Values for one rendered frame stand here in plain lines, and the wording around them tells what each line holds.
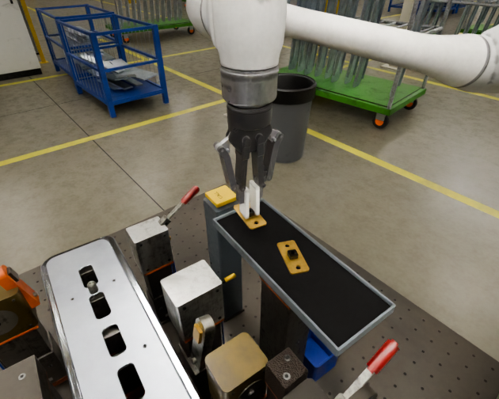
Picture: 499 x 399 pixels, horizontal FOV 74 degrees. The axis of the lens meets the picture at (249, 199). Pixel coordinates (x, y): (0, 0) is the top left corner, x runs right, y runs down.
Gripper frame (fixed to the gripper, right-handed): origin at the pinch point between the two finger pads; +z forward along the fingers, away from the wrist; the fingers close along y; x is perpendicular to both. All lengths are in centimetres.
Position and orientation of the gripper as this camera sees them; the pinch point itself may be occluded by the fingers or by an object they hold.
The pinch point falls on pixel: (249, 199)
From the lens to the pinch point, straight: 66.7
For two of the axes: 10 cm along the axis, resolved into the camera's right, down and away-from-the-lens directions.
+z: 0.0, 8.0, 6.0
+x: 4.6, 5.3, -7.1
